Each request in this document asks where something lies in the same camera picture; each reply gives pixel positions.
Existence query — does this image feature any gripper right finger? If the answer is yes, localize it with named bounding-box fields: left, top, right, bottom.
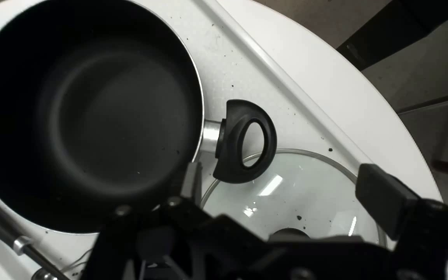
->
left=355, top=163, right=448, bottom=280

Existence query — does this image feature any glass lid with black knob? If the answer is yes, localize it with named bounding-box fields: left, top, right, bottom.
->
left=199, top=148, right=389, bottom=249

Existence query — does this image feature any black pot with handles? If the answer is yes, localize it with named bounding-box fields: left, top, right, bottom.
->
left=0, top=0, right=278, bottom=280

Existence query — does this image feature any black furniture beam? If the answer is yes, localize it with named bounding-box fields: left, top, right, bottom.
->
left=336, top=0, right=448, bottom=71

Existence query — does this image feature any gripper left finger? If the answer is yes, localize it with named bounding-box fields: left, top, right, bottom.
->
left=80, top=161, right=268, bottom=280

